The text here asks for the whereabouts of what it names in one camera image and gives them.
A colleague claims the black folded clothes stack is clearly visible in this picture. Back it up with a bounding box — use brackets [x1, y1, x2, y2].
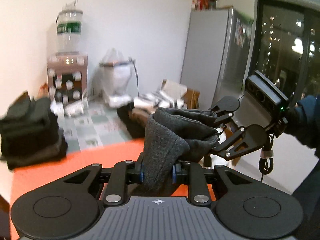
[1, 92, 68, 170]

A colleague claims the clear water bottle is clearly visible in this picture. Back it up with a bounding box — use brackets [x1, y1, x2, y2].
[56, 0, 83, 53]

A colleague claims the striped patterned clothes pile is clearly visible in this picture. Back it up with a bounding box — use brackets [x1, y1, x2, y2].
[117, 92, 186, 139]

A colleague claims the orange floral table mat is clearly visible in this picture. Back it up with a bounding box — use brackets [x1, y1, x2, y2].
[9, 138, 217, 240]

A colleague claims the white power strip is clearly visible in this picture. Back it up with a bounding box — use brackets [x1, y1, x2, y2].
[65, 100, 87, 118]

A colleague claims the pink water dispenser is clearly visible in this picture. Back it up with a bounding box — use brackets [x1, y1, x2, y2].
[47, 52, 88, 106]

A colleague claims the dark blue sleeve forearm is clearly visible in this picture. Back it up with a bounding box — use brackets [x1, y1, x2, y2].
[285, 95, 319, 158]

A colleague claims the checkered floral tablecloth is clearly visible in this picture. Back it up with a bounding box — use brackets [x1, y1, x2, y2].
[58, 101, 132, 153]

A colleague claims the dark grey garment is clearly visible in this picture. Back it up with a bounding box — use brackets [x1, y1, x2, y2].
[131, 108, 219, 197]

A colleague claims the white plastic bag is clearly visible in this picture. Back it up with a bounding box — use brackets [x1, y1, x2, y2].
[91, 48, 138, 108]

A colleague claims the silver refrigerator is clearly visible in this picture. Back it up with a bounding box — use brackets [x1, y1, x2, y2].
[180, 7, 253, 109]

